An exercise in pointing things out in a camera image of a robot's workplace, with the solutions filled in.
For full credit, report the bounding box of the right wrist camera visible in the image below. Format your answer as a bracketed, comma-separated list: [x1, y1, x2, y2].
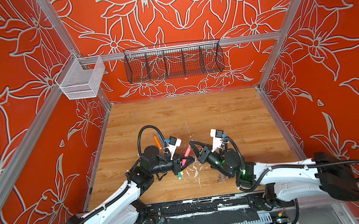
[210, 129, 227, 152]

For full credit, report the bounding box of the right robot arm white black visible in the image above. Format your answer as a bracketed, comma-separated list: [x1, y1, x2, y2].
[189, 137, 359, 207]

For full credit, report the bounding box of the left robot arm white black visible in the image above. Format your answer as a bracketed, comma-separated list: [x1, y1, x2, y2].
[66, 125, 194, 224]

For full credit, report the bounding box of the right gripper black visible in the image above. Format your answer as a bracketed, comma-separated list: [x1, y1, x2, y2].
[188, 138, 236, 186]

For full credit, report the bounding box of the orange marker pen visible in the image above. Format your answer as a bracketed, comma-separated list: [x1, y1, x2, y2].
[153, 135, 162, 150]

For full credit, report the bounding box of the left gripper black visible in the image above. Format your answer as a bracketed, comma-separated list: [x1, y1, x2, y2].
[148, 150, 195, 178]

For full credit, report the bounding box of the black wire basket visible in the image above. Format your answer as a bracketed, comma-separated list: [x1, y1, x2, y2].
[124, 39, 225, 84]

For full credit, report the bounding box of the pink marker pen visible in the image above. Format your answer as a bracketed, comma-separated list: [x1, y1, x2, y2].
[182, 146, 192, 166]

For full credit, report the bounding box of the white mesh basket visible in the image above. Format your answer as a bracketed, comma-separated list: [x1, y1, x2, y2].
[55, 56, 105, 100]

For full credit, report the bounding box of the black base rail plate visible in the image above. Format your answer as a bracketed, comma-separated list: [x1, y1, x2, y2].
[116, 187, 291, 224]

